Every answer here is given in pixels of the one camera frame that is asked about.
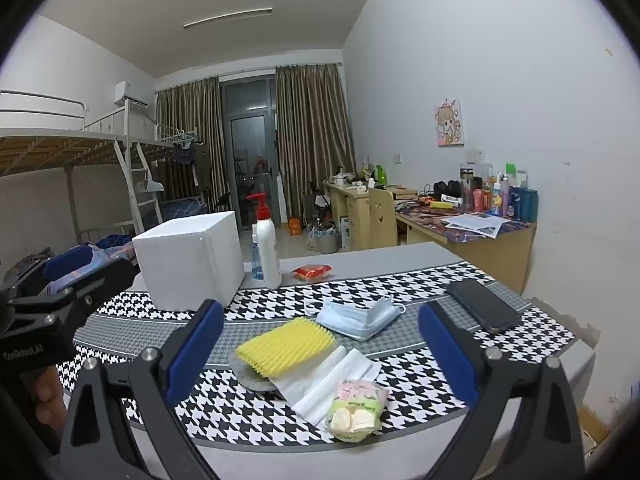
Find wooden smiley chair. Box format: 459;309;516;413
367;187;401;250

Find blue plaid quilt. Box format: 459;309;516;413
20;234;137;293

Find red snack packet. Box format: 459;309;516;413
292;264;333;282

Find large white metal bunk bed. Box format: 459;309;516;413
0;89;173;261

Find green pink tissue packet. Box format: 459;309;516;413
326;379;390;443

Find blue face mask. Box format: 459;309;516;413
316;296;407;342

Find white air conditioner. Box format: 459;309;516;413
114;81;150;107

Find white pump bottle red top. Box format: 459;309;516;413
246;193;284;290

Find white paper towel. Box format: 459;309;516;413
272;345;383;423

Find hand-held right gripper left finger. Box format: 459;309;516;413
57;300;226;480

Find black headphones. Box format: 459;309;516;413
432;180;463;200

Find narrow brown curtain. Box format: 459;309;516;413
156;76;222;211

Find small blue spray bottle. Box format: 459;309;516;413
250;223;265;281

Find ceiling tube light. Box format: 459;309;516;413
183;8;273;29

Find plain wooden desk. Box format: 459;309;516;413
324;180;418;251

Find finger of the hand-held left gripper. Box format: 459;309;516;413
7;245;96;295
7;258;142;333

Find grey cloth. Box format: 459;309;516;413
227;347;282;392

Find printed paper sheets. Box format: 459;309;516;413
442;212;511;239

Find houndstooth table mat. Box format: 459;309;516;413
57;260;583;448

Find black smartphone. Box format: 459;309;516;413
445;278;523;335

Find cartoon wall poster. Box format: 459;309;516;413
434;101;468;147

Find black folding chair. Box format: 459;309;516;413
202;187;232;214

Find row of toiletry bottles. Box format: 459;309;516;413
460;162;540;223

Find grey bucket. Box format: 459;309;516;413
317;227;341;254

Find wooden desk with patterned cover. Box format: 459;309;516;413
395;195;537;296

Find person's left hand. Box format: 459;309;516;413
30;366;67;434

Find small white metal bunk bed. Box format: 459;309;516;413
155;122;212;218

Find wide brown curtain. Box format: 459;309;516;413
275;62;357;221

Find white foam box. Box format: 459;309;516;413
132;211;247;312

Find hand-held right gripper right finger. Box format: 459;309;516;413
418;301;586;480

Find dark hanging clothes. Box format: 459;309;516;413
170;142;198;166

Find yellow ridged sponge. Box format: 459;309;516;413
235;316;337;378

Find glass balcony door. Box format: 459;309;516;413
220;75;279;231

